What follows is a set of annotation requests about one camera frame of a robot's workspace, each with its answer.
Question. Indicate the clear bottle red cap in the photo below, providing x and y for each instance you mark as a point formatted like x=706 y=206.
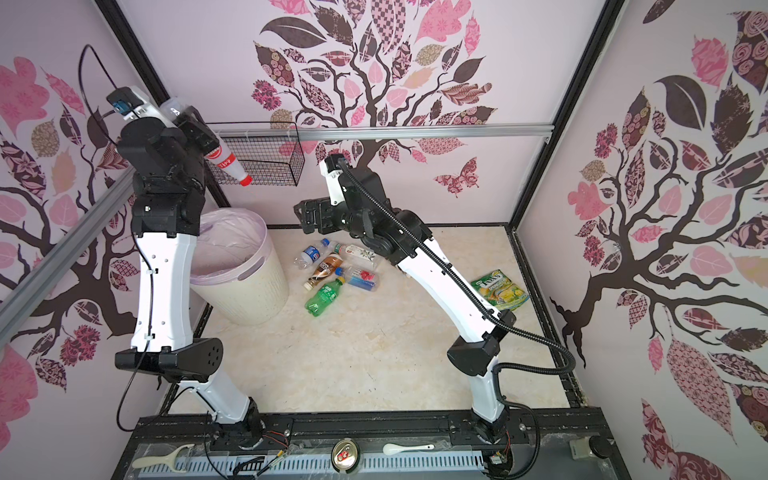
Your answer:
x=223 y=158

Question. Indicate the white slotted cable duct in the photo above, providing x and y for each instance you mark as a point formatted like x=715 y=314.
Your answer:
x=311 y=465

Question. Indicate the green Fox's candy bag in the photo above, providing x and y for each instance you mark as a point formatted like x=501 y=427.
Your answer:
x=500 y=291

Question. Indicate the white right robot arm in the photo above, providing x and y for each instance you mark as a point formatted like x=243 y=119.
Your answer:
x=480 y=327

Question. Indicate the green Sprite bottle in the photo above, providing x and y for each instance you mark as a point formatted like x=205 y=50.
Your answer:
x=324 y=297

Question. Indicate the black wire basket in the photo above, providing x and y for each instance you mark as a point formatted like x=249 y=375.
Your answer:
x=269 y=151

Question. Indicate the white flower label tea bottle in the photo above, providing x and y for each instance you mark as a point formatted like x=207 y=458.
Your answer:
x=358 y=255

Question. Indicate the white vegetable peeler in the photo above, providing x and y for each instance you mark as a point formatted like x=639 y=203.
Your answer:
x=162 y=461

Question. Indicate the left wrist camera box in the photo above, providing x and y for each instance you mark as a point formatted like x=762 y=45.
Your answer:
x=131 y=103

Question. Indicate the clear Pepsi bottle blue label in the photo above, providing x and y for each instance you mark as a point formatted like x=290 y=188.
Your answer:
x=311 y=254

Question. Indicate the white plastic spoon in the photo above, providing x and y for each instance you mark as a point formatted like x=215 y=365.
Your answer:
x=391 y=449

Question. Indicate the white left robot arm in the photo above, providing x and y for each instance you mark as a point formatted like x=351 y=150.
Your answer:
x=165 y=229

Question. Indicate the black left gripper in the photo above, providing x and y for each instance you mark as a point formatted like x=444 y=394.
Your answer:
x=192 y=126

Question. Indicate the clear Fiji water bottle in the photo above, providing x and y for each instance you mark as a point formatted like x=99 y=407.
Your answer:
x=359 y=278

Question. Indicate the small beige box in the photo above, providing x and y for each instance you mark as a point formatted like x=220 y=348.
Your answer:
x=580 y=449

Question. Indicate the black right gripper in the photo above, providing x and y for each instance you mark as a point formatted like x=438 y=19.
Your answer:
x=326 y=210

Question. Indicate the silver drink can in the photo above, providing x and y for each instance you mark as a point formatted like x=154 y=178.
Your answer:
x=345 y=456

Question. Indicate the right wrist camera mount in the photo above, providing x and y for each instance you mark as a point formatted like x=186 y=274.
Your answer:
x=330 y=169

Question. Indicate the white bin with pink liner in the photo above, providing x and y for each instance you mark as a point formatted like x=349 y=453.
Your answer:
x=236 y=269

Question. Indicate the brown Nescafe bottle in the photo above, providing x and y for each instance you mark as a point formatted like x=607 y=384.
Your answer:
x=325 y=268

